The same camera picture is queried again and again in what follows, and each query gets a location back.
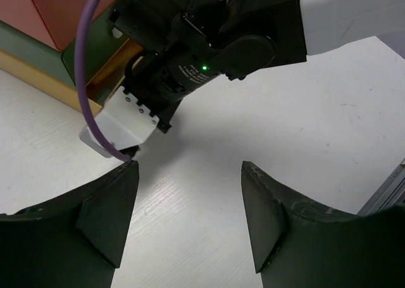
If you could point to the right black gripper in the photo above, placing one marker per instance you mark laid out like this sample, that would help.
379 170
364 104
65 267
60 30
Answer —
185 45

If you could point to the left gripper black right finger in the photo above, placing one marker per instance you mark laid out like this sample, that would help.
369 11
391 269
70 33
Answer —
299 242

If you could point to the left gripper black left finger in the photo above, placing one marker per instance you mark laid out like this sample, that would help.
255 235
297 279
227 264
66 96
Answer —
74 240

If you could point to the green drawer box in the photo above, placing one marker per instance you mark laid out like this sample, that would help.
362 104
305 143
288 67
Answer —
100 47

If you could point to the yellow bottom drawer box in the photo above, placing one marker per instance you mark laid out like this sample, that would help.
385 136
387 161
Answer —
99 87

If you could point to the coral top drawer box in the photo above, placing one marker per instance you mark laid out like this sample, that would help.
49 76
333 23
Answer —
52 22

